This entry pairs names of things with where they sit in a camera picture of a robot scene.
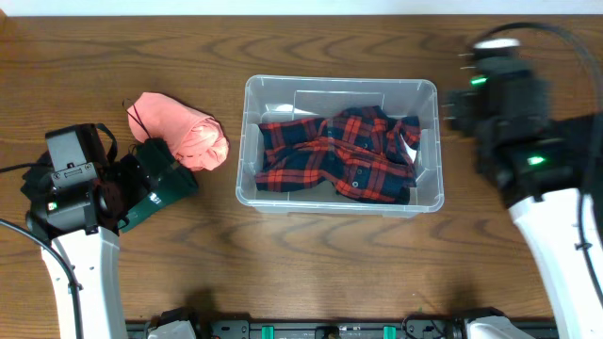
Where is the clear plastic storage bin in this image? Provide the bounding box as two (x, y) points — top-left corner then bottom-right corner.
(236, 75), (445, 218)

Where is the pink garment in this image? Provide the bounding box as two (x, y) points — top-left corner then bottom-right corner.
(126, 92), (230, 171)

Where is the black garment with tape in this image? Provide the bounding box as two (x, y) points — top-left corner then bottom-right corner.
(21, 152), (54, 202)

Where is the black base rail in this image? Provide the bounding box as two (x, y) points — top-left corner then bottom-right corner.
(126, 308), (561, 339)

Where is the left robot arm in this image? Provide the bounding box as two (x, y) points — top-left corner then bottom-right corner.
(21, 123), (150, 338)

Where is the red navy plaid shirt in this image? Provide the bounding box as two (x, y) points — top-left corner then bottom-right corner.
(254, 105), (421, 204)

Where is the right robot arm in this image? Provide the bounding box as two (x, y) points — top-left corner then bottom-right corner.
(448, 39), (602, 338)

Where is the dark green garment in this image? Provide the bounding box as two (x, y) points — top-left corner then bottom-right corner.
(131, 138), (199, 215)

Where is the large black garment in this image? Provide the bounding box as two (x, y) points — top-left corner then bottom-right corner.
(556, 115), (602, 194)

